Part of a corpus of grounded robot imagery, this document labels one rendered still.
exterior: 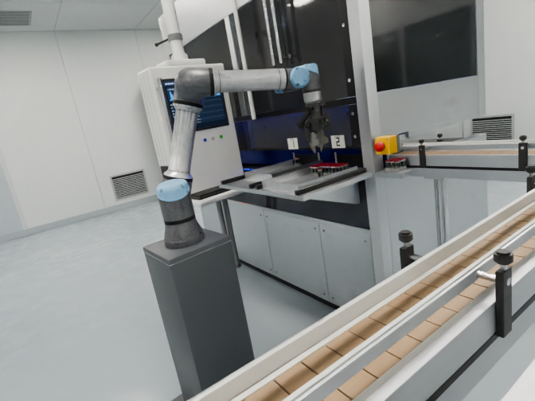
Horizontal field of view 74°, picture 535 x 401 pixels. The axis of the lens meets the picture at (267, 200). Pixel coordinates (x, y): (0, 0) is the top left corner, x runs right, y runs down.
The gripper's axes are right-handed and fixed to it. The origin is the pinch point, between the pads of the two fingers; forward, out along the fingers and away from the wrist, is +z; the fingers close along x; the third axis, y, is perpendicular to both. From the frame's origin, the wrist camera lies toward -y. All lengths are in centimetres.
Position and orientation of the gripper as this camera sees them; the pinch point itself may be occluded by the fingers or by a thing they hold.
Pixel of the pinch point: (316, 149)
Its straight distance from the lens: 159.6
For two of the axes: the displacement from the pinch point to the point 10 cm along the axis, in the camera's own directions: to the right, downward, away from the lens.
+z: 1.7, 9.6, 2.4
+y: 5.5, 1.1, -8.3
